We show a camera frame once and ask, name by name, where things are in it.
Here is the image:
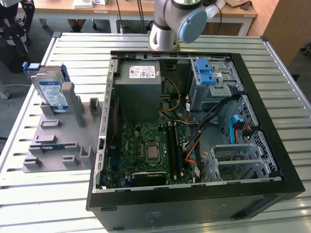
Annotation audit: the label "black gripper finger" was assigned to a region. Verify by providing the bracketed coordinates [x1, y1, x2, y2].
[15, 0, 35, 57]
[0, 14, 15, 37]

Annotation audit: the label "hard disk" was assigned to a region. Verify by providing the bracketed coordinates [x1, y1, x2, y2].
[22, 61, 71, 114]

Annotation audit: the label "blue data wire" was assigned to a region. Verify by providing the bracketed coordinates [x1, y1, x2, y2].
[229, 115, 241, 144]

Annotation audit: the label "metal disk bay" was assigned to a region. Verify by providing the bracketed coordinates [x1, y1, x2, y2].
[203, 143, 277, 183]

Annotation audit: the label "black mesh waste bin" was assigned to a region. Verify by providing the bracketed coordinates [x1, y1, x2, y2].
[0, 18, 32, 73]

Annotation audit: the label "white box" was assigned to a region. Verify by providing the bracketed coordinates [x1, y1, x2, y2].
[74, 0, 94, 9]

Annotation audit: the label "grey metal floor foot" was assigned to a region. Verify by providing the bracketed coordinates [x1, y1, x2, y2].
[0, 81, 11, 100]

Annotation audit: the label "grey parts rack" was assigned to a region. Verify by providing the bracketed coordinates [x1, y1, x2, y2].
[22, 82, 105, 173]

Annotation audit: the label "green RAM stick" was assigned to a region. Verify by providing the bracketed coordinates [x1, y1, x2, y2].
[40, 144, 66, 152]

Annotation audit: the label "grey power supply unit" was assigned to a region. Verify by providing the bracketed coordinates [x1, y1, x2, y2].
[113, 60, 163, 124]

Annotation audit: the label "green motherboard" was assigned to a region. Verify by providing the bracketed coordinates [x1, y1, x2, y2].
[106, 122, 195, 189]

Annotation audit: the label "blue plastic drive latch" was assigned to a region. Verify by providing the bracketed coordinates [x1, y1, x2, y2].
[195, 58, 218, 85]

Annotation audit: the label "silver CPU in socket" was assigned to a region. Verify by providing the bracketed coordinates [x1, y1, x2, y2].
[145, 139, 164, 167]

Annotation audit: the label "metal optical drive cage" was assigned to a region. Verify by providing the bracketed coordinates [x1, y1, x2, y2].
[189, 58, 245, 112]

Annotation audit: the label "black graphics card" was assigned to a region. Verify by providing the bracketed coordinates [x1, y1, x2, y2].
[131, 171, 168, 187]

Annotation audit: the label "black RAM stick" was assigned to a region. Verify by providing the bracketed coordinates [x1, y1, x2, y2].
[175, 125, 185, 178]

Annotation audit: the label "brown cardboard piece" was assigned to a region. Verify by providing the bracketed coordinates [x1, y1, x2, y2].
[225, 0, 251, 10]

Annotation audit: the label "black open PC case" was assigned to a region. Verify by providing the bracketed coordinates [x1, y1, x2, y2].
[85, 50, 306, 231]

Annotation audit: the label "wooden cabinet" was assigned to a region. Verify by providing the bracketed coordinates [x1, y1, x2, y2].
[247, 0, 311, 68]

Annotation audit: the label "black chair base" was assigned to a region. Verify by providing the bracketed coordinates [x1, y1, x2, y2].
[300, 42, 311, 58]

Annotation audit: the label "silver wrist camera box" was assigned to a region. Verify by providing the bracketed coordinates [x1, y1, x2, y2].
[4, 31, 27, 47]

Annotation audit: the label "wooden desk white frame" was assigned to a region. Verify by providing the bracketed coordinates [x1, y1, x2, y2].
[109, 0, 258, 37]
[18, 0, 112, 33]

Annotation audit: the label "thin red wire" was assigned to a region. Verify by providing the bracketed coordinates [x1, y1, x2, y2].
[109, 98, 119, 149]

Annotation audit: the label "yellow wire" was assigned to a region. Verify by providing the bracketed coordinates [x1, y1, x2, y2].
[159, 77, 182, 113]

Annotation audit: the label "black cable bundle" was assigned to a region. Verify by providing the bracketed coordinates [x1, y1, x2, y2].
[183, 93, 243, 150]

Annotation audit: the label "orange wires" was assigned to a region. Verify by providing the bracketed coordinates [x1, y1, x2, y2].
[185, 143, 199, 166]

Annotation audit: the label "black power wire connector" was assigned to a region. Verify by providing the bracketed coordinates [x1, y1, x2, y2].
[234, 122, 259, 139]

